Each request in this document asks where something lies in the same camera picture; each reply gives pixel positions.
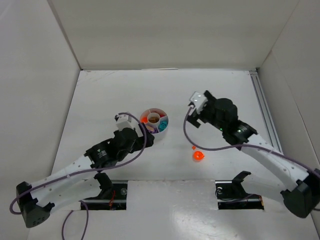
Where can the teal square lego brick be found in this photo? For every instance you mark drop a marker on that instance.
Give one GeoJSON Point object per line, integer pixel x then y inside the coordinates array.
{"type": "Point", "coordinates": [162, 126]}

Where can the aluminium rail right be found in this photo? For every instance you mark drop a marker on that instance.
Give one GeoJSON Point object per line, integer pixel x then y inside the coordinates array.
{"type": "Point", "coordinates": [265, 111]}

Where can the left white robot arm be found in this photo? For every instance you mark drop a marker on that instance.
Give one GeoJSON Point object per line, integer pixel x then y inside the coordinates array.
{"type": "Point", "coordinates": [82, 179]}

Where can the orange round lego front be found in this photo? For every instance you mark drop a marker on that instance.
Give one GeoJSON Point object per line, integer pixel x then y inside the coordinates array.
{"type": "Point", "coordinates": [198, 156]}

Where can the brown lego plate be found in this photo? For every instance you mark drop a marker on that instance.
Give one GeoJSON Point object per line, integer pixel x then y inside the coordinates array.
{"type": "Point", "coordinates": [153, 118]}

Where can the purple butterfly lego brick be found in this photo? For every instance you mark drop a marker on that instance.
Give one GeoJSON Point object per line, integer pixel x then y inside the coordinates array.
{"type": "Point", "coordinates": [151, 129]}

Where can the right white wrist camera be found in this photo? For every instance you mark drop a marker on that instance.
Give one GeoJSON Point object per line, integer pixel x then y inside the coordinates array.
{"type": "Point", "coordinates": [198, 101]}

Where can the white divided round container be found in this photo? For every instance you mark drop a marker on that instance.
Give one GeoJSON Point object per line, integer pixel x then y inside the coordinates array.
{"type": "Point", "coordinates": [160, 135]}

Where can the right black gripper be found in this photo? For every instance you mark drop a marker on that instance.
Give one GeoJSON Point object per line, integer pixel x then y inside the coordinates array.
{"type": "Point", "coordinates": [202, 115]}

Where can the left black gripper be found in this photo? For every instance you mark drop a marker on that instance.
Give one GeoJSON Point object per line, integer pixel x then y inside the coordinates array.
{"type": "Point", "coordinates": [146, 136]}

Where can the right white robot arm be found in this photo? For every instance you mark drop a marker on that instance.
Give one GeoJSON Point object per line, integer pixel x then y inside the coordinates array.
{"type": "Point", "coordinates": [298, 186]}

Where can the orange round lego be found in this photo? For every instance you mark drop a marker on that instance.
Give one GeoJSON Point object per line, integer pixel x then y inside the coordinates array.
{"type": "Point", "coordinates": [198, 156]}
{"type": "Point", "coordinates": [144, 120]}

